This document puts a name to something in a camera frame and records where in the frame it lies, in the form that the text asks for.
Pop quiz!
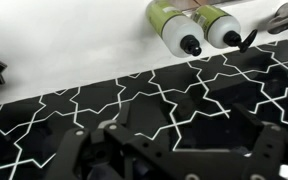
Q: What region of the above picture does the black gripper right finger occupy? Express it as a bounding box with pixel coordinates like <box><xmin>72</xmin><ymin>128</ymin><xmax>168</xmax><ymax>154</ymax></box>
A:
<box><xmin>230</xmin><ymin>103</ymin><xmax>288</xmax><ymax>180</ymax></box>

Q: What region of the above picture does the brushed steel faucet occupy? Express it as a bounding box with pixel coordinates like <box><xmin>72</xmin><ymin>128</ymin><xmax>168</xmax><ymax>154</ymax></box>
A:
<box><xmin>267</xmin><ymin>2</ymin><xmax>288</xmax><ymax>35</ymax></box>

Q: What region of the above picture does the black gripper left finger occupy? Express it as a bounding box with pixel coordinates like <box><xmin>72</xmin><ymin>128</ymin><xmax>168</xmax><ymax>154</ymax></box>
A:
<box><xmin>43</xmin><ymin>101</ymin><xmax>198</xmax><ymax>180</ymax></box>

